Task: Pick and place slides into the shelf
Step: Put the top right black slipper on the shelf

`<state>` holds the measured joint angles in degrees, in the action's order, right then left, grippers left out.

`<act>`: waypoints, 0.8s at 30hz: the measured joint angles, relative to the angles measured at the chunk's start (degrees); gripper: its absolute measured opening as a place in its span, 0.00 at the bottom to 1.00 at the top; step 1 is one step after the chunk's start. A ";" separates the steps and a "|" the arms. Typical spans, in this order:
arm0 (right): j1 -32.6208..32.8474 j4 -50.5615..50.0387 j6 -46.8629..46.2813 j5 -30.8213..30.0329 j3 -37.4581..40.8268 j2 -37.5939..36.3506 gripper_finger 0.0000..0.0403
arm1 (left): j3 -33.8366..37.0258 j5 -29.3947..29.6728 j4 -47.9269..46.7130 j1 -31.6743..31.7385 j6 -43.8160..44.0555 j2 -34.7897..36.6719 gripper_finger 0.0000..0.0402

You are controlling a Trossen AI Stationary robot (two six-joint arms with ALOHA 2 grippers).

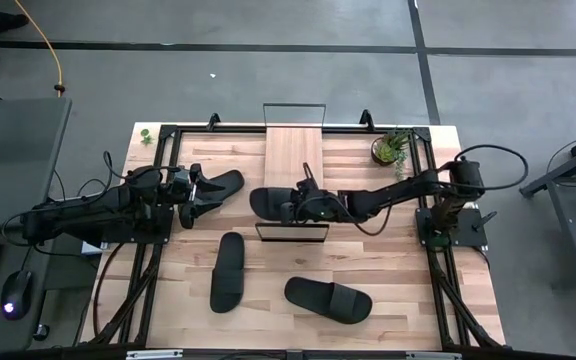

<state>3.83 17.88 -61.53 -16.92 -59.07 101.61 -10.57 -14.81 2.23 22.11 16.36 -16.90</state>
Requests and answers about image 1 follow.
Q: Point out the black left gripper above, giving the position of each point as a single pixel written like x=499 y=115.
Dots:
x=180 y=185

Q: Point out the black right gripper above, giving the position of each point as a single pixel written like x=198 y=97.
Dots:
x=318 y=207

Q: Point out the black slide sandal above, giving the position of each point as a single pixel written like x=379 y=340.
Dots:
x=230 y=181
x=265 y=202
x=328 y=300
x=227 y=280

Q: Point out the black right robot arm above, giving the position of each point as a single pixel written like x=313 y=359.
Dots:
x=398 y=195

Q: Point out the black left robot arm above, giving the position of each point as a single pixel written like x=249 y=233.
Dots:
x=93 y=205

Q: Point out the wooden shelf with black frames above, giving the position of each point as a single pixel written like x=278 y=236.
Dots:
x=293 y=155

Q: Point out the small green plant sprig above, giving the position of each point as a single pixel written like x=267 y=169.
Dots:
x=146 y=136

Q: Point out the potted succulent in black pot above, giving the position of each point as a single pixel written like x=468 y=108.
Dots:
x=385 y=152

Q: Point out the white box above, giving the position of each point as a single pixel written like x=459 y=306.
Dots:
x=92 y=248

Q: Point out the grey raised desk platform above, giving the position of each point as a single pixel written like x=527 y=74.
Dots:
x=13 y=160

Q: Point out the black caster wheel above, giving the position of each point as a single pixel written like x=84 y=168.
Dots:
x=41 y=332

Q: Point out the black computer mouse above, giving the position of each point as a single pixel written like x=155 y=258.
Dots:
x=15 y=295

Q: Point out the person's shoe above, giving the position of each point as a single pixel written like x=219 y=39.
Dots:
x=8 y=21

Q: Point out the dark grey metal stand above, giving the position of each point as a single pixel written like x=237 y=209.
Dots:
x=568 y=220

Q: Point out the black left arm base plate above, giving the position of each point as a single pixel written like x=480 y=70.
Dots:
x=160 y=232

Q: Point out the black aluminium table frame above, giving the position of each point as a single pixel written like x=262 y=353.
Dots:
x=218 y=129

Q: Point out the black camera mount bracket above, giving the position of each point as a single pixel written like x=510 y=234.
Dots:
x=213 y=120
x=366 y=119

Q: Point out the silver metal bracket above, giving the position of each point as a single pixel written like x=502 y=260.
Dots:
x=433 y=356
x=154 y=354

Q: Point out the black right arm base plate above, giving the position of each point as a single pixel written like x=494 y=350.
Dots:
x=468 y=232

